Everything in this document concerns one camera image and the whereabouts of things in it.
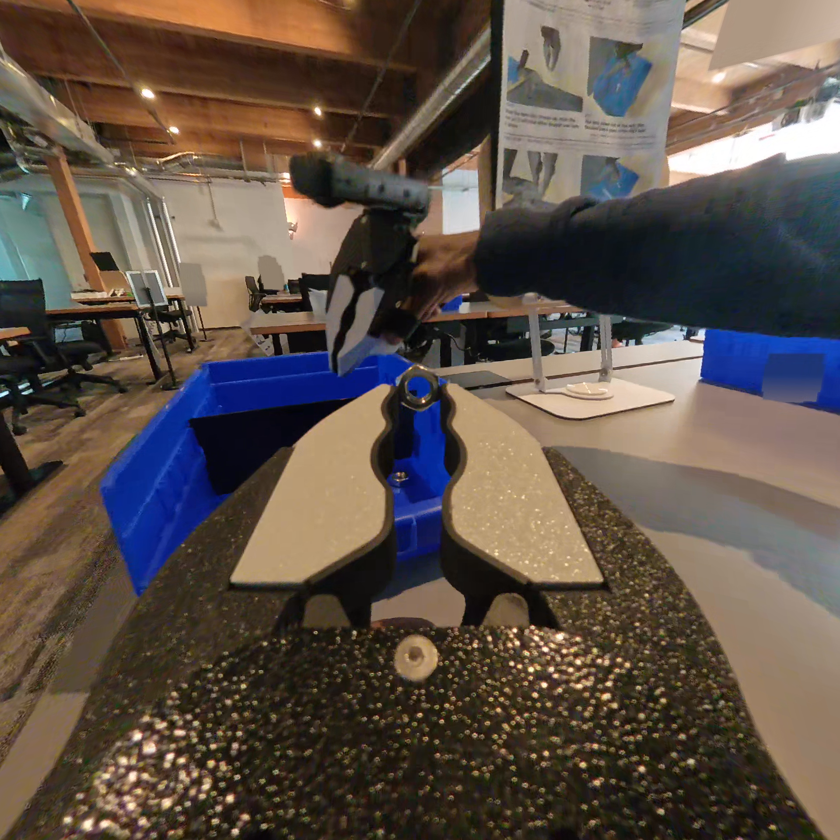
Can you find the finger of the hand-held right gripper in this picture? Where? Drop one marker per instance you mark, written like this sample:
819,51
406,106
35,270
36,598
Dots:
364,334
338,308

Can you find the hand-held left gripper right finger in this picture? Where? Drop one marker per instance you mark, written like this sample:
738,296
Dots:
518,512

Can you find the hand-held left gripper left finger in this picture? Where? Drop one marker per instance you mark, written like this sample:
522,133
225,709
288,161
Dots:
308,512

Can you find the steel hex nut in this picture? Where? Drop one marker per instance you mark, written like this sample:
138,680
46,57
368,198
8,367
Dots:
405,384

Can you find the blue divided plastic bin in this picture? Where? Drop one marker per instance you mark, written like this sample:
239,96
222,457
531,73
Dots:
164,472

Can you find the person's right forearm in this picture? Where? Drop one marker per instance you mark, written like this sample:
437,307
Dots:
656,256

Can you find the person's right hand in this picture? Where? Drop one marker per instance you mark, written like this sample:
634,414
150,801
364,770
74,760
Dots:
446,269

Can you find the black office chair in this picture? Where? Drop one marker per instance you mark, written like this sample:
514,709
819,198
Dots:
253,289
23,308

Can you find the metal bolt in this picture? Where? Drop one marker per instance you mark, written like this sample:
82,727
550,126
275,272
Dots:
397,479

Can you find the white-framed monitor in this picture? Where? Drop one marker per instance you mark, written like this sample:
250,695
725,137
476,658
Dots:
145,287

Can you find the black monitor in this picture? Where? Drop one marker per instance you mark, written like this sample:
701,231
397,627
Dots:
105,261

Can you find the printed instruction sheet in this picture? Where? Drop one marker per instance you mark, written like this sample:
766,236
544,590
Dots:
590,131

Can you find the white hanging panel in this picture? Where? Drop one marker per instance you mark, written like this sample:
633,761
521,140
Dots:
774,33

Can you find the silver ventilation duct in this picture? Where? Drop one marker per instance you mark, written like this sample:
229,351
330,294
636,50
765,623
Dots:
39,111
433,98

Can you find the wooden post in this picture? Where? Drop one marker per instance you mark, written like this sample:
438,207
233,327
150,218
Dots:
72,216

